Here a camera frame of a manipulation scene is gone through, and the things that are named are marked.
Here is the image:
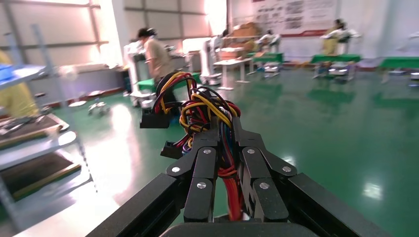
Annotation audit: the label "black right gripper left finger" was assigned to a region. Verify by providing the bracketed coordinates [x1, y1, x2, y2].
[86, 117, 220, 237]

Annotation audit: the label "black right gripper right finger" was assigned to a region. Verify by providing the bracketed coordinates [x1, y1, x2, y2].
[231, 117, 391, 237]

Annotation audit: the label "colourful wire harness bundle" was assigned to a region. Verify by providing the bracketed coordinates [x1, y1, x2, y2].
[140, 71, 250, 223]

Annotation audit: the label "green top table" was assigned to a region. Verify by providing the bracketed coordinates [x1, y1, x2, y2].
[247, 52, 285, 79]
[310, 54, 363, 79]
[137, 73, 201, 94]
[379, 56, 419, 89]

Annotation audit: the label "white table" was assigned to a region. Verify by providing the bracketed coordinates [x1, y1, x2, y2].
[214, 58, 253, 91]

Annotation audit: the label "white robot machine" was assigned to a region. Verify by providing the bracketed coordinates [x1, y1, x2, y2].
[200, 34, 227, 86]
[124, 40, 157, 107]

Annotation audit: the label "person in beige shirt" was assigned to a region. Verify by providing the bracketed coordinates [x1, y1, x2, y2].
[136, 28, 179, 109]

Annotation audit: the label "person in white top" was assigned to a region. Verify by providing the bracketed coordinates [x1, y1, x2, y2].
[256, 29, 283, 55]

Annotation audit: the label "stacked brown cardboard boxes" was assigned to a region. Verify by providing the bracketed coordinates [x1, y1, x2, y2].
[229, 22, 262, 50]

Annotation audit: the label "white robot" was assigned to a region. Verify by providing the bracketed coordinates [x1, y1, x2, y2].
[321, 18, 361, 56]

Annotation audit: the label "grey metal shelf rack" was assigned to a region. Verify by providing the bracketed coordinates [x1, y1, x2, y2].
[0, 23, 99, 230]

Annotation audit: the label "person in yellow coat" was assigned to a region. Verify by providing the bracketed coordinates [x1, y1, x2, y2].
[0, 50, 39, 119]

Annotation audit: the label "white wall poster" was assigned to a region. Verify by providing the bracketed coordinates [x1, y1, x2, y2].
[252, 0, 338, 38]

